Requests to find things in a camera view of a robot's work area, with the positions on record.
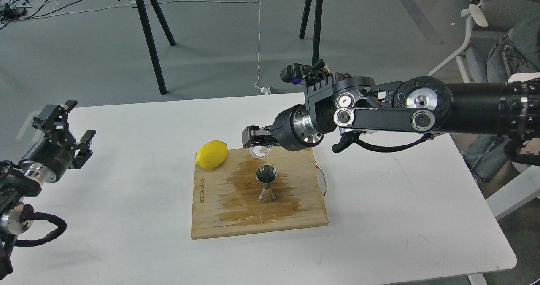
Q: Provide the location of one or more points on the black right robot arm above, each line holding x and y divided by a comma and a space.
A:
395, 116

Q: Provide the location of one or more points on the steel jigger measuring cup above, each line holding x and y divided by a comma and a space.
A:
266, 174

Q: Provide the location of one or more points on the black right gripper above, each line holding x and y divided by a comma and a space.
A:
292, 130

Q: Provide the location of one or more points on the person in grey shirt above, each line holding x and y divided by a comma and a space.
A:
516, 52

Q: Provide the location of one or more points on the white office chair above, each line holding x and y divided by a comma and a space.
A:
486, 23

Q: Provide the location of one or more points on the yellow lemon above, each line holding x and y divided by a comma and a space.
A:
212, 154

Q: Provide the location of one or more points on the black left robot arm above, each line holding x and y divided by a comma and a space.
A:
16, 216

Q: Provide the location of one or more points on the bamboo cutting board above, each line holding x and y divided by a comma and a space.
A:
226, 199

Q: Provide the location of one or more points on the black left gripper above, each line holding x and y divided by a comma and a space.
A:
56, 152

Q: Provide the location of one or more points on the small clear glass cup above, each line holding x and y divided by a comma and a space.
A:
260, 151

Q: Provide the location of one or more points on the white side table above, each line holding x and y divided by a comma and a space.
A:
515, 193

